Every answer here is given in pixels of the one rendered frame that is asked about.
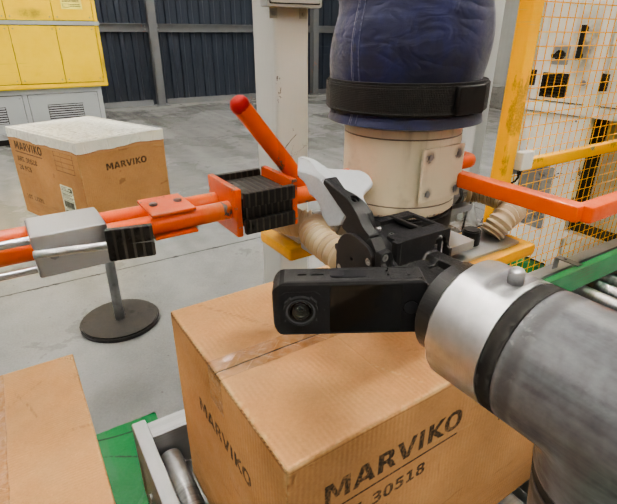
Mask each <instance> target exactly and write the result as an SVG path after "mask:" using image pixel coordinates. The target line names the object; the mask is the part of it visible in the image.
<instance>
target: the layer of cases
mask: <svg viewBox="0 0 617 504"><path fill-rule="evenodd" d="M0 504H116V503H115V499H114V496H113V492H112V489H111V485H110V482H109V478H108V475H107V471H106V468H105V464H104V461H103V457H102V454H101V450H100V447H99V443H98V440H97V436H96V433H95V429H94V426H93V422H92V419H91V415H90V412H89V408H88V405H87V401H86V398H85V394H84V391H83V387H82V384H81V381H80V377H79V374H78V370H77V367H76V363H75V360H74V356H73V354H70V355H67V356H64V357H60V358H57V359H54V360H51V361H47V362H44V363H41V364H37V365H34V366H31V367H27V368H24V369H21V370H17V371H14V372H11V373H7V374H4V375H1V376H0Z"/></svg>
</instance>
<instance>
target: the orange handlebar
mask: <svg viewBox="0 0 617 504"><path fill-rule="evenodd" d="M475 162H476V157H475V155H474V154H472V153H470V152H467V151H464V157H463V164H462V169H466V168H470V167H472V166H473V165H474V164H475ZM456 185H457V187H459V188H462V189H466V190H469V191H472V192H475V193H478V194H482V195H485V196H488V197H491V198H495V199H498V200H501V201H504V202H507V203H511V204H514V205H517V206H520V207H524V208H527V209H530V210H533V211H536V212H540V213H543V214H546V215H549V216H553V217H556V218H559V219H562V220H566V221H569V222H572V223H576V222H579V221H580V222H583V223H587V224H591V223H594V222H596V221H599V220H602V219H604V218H607V217H610V216H612V215H615V214H617V191H615V192H612V193H609V194H606V195H603V196H599V197H596V198H593V199H590V200H587V201H584V202H578V201H574V200H570V199H567V198H563V197H559V196H556V195H552V194H548V193H545V192H541V191H537V190H534V189H530V188H526V187H523V186H519V185H515V184H512V183H508V182H504V181H500V180H497V179H493V178H489V177H486V176H482V175H478V174H475V173H471V172H467V171H464V170H462V172H460V173H459V174H458V176H457V183H456ZM311 201H316V199H315V198H314V197H313V196H312V195H310V193H309V191H308V189H307V186H301V187H297V204H302V203H306V202H311ZM137 203H138V204H139V206H133V207H127V208H122V209H116V210H111V211H105V212H100V213H99V214H100V216H101V217H102V218H103V220H104V221H105V223H106V224H107V228H114V227H122V226H130V225H138V224H146V223H151V224H152V228H153V234H154V239H155V240H156V241H157V240H162V239H166V238H171V237H175V236H180V235H184V234H189V233H194V232H198V231H199V229H198V228H197V227H196V226H198V225H203V224H208V223H212V222H217V221H222V220H227V219H231V218H232V217H233V210H232V206H231V204H230V202H229V201H222V202H219V199H218V196H217V194H216V193H215V192H211V193H206V194H200V195H195V196H189V197H182V196H181V195H179V194H178V193H176V194H170V195H164V196H158V197H153V198H147V199H141V200H137ZM27 236H28V233H27V230H26V226H21V227H16V228H10V229H4V230H0V242H1V241H6V240H11V239H17V238H22V237H27ZM32 251H34V250H33V248H32V246H31V245H26V246H21V247H16V248H10V249H5V250H0V268H1V267H6V266H11V265H15V264H20V263H25V262H29V261H34V260H35V259H34V258H33V255H32Z"/></svg>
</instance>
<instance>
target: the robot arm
mask: <svg viewBox="0 0 617 504"><path fill-rule="evenodd" d="M297 176H298V177H299V178H300V179H301V180H302V181H303V182H304V183H305V184H306V186H307V189H308V191H309V193H310V195H312V196H313V197H314V198H315V199H316V200H317V202H318V204H319V206H320V209H321V212H322V216H323V218H324V219H325V221H326V223H327V224H328V226H340V225H342V228H343V229H344V230H345V231H346V232H347V234H344V235H342V236H341V237H340V238H339V240H338V243H335V249H336V268H314V269H282V270H280V271H278V272H277V274H276V275H275V277H274V281H273V288H272V302H273V318H274V325H275V328H276V330H277V331H278V332H279V333H280V334H283V335H293V334H337V333H381V332H415V335H416V338H417V340H418V342H419V343H420V345H421V346H423V347H424V348H425V355H426V360H427V362H428V364H429V366H430V368H431V369H432V370H433V371H435V372H436V373H437V374H439V375H440V376H441V377H443V378H444V379H445V380H447V381H448V382H450V383H451V384H452V385H454V386H455V387H456V388H458V389H459V390H461V391H462V392H463V393H465V394H466V395H467V396H469V397H470V398H472V399H473V400H474V401H476V402H477V403H478V404H480V405H481V406H483V407H484V408H486V409H487V410H488V411H490V412H491V413H492V414H494V415H495V416H496V417H498V418H499V419H501V420H502V421H503V422H505V423H506V424H507V425H509V426H510V427H512V428H513V429H514V430H516V431H517V432H518V433H520V434H521V435H523V436H524V437H525V438H527V439H528V440H529V441H531V442H532V443H534V447H533V456H532V464H531V472H530V480H529V488H528V496H527V502H526V504H617V311H615V310H613V309H610V308H608V307H606V306H603V305H601V304H599V303H596V302H594V301H592V300H589V299H587V298H585V297H582V296H580V295H578V294H575V293H573V292H570V291H568V290H566V289H563V288H561V287H559V286H556V285H554V284H552V283H549V282H547V281H545V280H542V279H540V278H538V277H535V276H533V275H531V274H528V273H526V271H525V270H524V269H523V268H522V267H519V266H513V267H512V266H510V265H507V264H505V263H502V262H500V261H495V260H485V261H482V262H479V263H477V264H472V263H470V262H461V261H459V260H457V259H455V258H452V257H451V253H452V248H451V247H450V246H449V239H450V232H451V228H450V227H448V226H445V225H443V224H440V223H438V222H435V221H433V220H430V219H428V218H425V217H423V216H420V215H417V214H415V213H412V212H410V211H404V212H400V213H396V214H392V215H387V216H383V217H379V218H375V219H374V216H373V213H372V211H371V209H370V208H369V207H368V205H367V204H366V202H365V200H364V198H363V196H364V195H365V194H366V193H367V192H368V191H369V190H370V189H371V188H372V185H373V183H372V180H371V178H370V177H369V176H368V175H367V174H366V173H364V172H362V171H359V170H344V169H328V168H326V166H324V165H322V164H321V163H319V162H318V161H316V160H314V159H312V158H309V157H305V156H302V157H299V158H298V175H297ZM411 218H415V219H417V220H420V221H422V222H424V223H427V224H429V226H425V227H420V226H418V225H415V224H413V223H411V222H408V221H406V220H407V219H411ZM440 235H442V237H440ZM442 241H443V248H442V252H440V251H441V244H442Z"/></svg>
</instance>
